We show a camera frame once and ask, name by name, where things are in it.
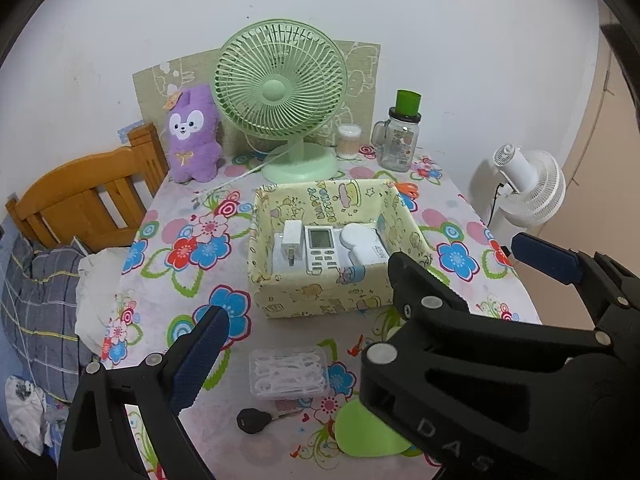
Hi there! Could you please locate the purple plush bunny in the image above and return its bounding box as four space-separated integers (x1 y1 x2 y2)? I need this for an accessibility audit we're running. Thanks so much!
162 85 224 183

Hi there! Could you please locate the white patterned cloth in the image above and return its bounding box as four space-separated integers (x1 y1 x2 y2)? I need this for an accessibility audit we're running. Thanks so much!
5 377 66 456

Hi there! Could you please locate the glass mug with green lid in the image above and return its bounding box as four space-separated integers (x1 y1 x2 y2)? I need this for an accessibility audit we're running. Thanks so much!
371 89 423 172

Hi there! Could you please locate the white remote control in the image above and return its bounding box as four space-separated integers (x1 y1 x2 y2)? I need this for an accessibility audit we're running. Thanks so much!
304 226 342 276

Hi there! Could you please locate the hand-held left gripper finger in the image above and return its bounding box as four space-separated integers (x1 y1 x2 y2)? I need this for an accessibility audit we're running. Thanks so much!
57 305 228 480

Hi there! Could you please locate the black car key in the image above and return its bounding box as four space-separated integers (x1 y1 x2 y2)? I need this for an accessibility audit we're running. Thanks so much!
236 406 303 435

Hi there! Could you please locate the grey plaid bedding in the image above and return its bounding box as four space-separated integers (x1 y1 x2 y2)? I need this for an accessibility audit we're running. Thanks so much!
0 232 98 403

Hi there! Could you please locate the blue wall sticker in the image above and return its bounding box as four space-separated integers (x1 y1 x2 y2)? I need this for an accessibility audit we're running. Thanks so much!
117 120 146 143

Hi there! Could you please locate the wooden bed headboard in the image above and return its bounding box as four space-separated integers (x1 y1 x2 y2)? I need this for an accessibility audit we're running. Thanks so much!
5 122 170 253

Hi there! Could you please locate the small white box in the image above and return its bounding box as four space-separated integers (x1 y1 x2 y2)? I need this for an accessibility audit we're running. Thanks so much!
357 240 392 266

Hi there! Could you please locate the yellow printed storage box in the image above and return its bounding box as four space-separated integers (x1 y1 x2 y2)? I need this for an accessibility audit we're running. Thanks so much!
248 177 433 320

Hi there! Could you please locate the white floor fan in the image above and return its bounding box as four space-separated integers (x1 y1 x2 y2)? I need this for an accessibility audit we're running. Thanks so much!
487 143 567 231

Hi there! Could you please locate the floral tablecloth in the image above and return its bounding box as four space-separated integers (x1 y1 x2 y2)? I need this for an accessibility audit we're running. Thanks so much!
100 142 543 480

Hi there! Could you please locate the white charger adapter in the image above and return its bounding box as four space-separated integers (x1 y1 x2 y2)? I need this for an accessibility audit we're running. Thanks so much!
281 220 305 267

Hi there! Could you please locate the green desk fan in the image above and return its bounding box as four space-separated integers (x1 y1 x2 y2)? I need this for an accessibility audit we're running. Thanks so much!
213 18 348 184

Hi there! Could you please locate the clear floss pick box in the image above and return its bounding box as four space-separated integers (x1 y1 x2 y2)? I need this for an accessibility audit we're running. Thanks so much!
248 347 331 401

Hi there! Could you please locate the green printed board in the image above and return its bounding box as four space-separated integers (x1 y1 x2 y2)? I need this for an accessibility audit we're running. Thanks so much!
131 39 382 156

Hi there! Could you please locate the cotton swab jar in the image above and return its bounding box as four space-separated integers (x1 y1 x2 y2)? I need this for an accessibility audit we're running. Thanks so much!
336 123 362 159

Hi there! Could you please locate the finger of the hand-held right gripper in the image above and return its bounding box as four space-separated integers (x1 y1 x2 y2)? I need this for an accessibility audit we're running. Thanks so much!
510 232 640 348
361 251 596 411

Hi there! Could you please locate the white fan cable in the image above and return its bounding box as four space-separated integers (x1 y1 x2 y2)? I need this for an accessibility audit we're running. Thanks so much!
190 142 293 208

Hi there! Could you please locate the white round device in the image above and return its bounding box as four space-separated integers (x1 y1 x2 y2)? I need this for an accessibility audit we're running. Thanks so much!
341 223 383 263

